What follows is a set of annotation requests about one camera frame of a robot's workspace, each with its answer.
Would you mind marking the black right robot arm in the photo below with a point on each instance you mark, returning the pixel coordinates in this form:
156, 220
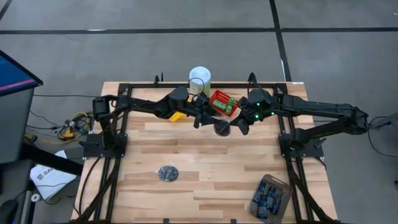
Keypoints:
326, 109

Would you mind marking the white printed paper sheet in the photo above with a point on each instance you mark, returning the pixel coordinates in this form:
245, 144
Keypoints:
49, 179

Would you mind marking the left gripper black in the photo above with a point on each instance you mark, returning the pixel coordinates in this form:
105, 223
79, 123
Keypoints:
202, 107

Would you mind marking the red plastic basket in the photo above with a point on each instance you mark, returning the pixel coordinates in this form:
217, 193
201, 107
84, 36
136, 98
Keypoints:
217, 96

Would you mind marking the black desk bar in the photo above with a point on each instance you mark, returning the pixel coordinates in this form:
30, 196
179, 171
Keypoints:
53, 161

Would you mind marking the small navy blue bottle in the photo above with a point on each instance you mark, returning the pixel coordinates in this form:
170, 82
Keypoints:
262, 189

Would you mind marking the white tape roll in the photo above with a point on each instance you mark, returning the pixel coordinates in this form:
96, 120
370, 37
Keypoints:
35, 197

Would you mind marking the navy blue toiletry bottle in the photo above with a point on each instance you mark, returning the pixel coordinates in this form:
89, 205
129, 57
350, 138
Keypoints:
271, 193

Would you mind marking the navy blue squeeze tube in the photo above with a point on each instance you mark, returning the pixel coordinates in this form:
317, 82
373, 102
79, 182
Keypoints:
262, 210

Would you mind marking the yellow plastic basket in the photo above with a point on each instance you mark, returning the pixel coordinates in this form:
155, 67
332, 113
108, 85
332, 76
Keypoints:
177, 117

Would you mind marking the black metal table frame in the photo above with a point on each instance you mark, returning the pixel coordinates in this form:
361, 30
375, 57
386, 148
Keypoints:
174, 85

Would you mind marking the white green wipes canister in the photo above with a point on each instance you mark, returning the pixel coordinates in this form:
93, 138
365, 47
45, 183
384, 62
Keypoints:
200, 76

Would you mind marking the blue screen monitor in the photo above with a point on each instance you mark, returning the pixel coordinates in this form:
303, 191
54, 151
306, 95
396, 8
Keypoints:
12, 74

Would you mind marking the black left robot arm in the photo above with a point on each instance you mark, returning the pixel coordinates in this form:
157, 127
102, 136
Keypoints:
143, 107

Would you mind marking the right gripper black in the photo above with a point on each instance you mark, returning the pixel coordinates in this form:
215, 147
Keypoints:
248, 112

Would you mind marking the grey plastic tray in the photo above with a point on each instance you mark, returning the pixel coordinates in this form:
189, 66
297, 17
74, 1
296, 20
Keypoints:
281, 186

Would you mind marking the green plastic bottle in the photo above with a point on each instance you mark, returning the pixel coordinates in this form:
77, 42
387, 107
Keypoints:
219, 104
232, 100
229, 109

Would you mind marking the clear-bagged black round brush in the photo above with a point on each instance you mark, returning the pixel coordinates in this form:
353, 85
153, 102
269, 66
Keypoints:
222, 128
168, 173

